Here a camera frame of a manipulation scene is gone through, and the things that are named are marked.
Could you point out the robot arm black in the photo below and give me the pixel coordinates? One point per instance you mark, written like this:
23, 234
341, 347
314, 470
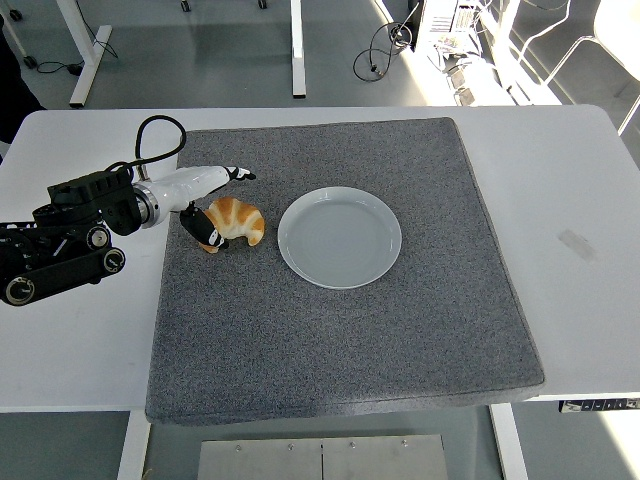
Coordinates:
90, 195

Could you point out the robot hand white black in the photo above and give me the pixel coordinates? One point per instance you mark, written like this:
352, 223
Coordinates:
190, 187

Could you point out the white desk leg slanted foot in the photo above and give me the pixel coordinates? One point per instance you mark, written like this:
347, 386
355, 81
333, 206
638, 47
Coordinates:
90, 70

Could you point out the grey metal plate with screws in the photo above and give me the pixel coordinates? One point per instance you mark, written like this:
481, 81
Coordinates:
320, 460

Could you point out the white table leg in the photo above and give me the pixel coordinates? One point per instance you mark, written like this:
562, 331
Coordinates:
510, 445
132, 450

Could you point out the white chair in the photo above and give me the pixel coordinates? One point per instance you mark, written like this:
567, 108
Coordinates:
617, 35

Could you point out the round pale grey plate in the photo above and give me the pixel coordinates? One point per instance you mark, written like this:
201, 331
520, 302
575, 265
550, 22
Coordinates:
340, 240

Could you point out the croissant bread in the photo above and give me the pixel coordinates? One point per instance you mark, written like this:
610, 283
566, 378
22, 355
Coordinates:
240, 220

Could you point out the table control panel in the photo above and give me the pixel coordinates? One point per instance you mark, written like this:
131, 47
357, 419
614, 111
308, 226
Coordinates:
600, 405

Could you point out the white desk leg straight foot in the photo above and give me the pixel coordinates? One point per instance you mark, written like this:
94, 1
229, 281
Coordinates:
298, 50

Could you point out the computer case with vents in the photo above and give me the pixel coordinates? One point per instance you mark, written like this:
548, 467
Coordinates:
440, 22

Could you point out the grey tape strip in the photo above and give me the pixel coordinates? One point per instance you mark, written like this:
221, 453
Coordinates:
577, 245

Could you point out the person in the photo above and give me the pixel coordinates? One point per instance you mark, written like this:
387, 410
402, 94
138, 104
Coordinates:
12, 85

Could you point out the grey felt mat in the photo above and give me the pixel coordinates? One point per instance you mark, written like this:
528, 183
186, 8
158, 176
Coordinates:
325, 340

